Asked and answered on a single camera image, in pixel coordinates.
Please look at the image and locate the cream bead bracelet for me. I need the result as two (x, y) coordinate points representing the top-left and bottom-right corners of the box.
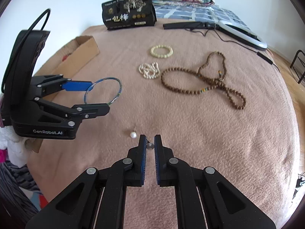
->
(150, 44), (173, 59)

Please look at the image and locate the cardboard box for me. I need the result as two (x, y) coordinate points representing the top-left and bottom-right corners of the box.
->
(30, 35), (101, 101)

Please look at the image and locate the white pearl earring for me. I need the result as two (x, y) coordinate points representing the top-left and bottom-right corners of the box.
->
(130, 128), (137, 139)

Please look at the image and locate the white pearl necklace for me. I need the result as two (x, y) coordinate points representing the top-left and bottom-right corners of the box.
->
(138, 61), (162, 79)

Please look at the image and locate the grey pearl earring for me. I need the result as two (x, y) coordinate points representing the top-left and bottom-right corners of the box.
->
(146, 140), (155, 150)

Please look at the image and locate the blue checkered bedsheet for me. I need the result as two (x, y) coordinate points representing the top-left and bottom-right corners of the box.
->
(154, 4), (249, 30)

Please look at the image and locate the white ring light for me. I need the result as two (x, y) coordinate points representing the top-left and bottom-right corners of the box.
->
(216, 20), (268, 51)

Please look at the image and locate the brown wooden bead necklace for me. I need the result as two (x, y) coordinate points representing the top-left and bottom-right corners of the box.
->
(160, 51), (247, 111)

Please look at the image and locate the black power cable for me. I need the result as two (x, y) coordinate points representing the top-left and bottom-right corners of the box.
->
(190, 27), (282, 73)

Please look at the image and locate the black metal rack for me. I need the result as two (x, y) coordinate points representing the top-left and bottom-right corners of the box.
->
(290, 50), (305, 84)

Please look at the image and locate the black snack bag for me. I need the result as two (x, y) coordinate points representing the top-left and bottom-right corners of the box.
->
(101, 0), (157, 31)

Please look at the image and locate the blue bangle bracelet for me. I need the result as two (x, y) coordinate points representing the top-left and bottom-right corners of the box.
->
(84, 77), (123, 106)

